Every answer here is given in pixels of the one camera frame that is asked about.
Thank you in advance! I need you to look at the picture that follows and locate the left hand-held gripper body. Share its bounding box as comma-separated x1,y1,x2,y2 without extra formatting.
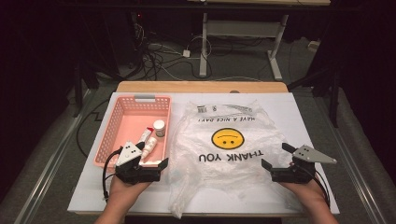
115,141,162,185

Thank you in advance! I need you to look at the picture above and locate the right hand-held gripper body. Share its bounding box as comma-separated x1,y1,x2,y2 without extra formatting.
270,145,337,184

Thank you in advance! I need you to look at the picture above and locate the pink plastic basket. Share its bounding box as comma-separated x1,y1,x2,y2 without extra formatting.
93,94,173,170

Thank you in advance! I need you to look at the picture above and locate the small white jar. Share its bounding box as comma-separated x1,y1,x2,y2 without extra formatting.
152,119,166,138

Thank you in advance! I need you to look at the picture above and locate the clear smiley plastic bag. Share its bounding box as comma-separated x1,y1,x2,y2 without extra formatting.
167,101,297,219

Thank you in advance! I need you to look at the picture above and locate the person's left hand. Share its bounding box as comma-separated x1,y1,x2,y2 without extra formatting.
109,175,152,203

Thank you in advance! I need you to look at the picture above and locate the person's right hand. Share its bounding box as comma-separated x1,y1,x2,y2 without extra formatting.
278,176,327,209

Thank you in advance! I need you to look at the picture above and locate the white table board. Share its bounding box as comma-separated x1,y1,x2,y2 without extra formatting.
67,91,341,217

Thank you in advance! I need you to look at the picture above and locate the black stand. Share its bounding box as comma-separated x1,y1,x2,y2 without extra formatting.
72,57,101,119
287,63,341,129

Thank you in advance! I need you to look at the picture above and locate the wooden table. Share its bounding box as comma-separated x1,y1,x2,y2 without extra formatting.
116,80,290,94

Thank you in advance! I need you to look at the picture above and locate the white floor box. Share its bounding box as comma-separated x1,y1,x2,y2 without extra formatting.
307,39,321,53

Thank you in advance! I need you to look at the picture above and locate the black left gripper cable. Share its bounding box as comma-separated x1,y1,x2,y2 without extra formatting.
102,147,124,202

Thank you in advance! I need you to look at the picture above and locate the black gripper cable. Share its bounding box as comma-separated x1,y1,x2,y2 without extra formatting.
306,163,332,209
102,147,124,202

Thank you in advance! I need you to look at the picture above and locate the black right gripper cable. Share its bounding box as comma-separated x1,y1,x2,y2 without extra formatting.
306,163,332,209

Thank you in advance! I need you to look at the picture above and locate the metal floor rail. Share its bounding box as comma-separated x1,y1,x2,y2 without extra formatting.
313,101,388,224
13,89,92,224

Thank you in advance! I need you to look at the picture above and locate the black floor cable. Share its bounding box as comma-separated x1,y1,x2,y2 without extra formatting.
76,98,110,159

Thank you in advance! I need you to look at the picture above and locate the tangle of floor cables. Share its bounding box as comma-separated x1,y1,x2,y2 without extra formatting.
133,21,213,82

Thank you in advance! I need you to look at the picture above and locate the white metal desk frame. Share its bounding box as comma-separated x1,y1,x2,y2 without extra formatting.
199,12,290,81

